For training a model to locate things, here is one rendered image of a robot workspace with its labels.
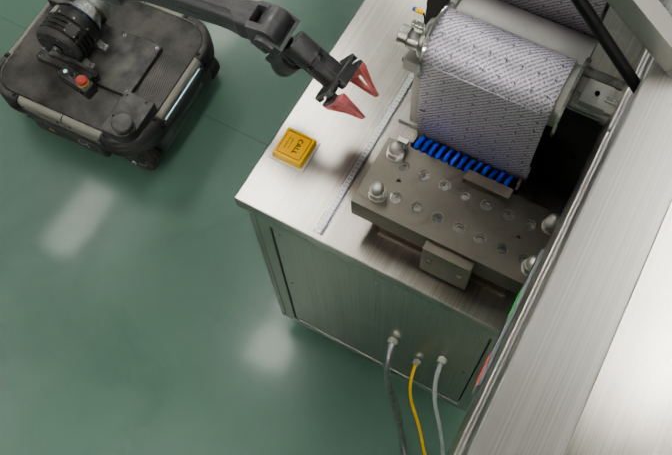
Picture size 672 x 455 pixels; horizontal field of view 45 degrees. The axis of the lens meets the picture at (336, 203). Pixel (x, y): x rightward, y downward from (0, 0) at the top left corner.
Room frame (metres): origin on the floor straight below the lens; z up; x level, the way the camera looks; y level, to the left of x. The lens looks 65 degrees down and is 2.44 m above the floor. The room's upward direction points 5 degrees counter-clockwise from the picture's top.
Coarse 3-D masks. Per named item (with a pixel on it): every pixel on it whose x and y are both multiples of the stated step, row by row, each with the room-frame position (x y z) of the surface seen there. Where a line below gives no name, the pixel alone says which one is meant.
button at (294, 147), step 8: (288, 128) 0.89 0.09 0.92; (288, 136) 0.87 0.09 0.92; (296, 136) 0.87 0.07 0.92; (304, 136) 0.87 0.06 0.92; (280, 144) 0.85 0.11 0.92; (288, 144) 0.85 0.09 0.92; (296, 144) 0.85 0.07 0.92; (304, 144) 0.85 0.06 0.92; (312, 144) 0.84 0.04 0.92; (280, 152) 0.83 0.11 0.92; (288, 152) 0.83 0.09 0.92; (296, 152) 0.83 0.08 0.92; (304, 152) 0.83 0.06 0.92; (288, 160) 0.81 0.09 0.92; (296, 160) 0.81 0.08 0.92; (304, 160) 0.81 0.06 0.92
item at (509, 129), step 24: (432, 72) 0.79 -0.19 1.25; (432, 96) 0.78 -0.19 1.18; (456, 96) 0.76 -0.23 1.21; (480, 96) 0.73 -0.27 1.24; (432, 120) 0.78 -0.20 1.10; (456, 120) 0.75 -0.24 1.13; (480, 120) 0.73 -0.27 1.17; (504, 120) 0.71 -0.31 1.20; (528, 120) 0.68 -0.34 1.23; (480, 144) 0.72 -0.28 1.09; (504, 144) 0.70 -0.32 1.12; (528, 144) 0.68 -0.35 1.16
